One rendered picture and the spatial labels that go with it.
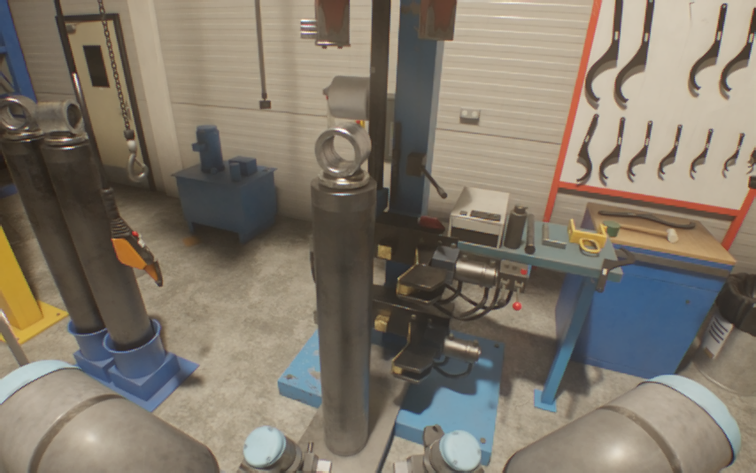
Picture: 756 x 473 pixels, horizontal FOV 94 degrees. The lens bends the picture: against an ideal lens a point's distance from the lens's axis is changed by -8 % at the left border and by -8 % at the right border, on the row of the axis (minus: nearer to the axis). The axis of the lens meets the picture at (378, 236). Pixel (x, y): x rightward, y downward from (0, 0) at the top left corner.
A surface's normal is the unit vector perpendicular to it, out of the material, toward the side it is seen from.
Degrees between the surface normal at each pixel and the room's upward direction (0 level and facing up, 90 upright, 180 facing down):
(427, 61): 90
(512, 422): 0
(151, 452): 45
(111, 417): 22
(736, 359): 93
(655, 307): 90
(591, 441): 30
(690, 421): 18
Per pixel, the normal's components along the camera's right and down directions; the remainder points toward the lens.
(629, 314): -0.35, 0.43
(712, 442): 0.32, -0.31
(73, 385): 0.21, -0.97
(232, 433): 0.04, -0.88
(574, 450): -0.58, -0.75
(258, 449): -0.10, -0.70
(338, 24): 0.24, 0.46
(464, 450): 0.17, -0.69
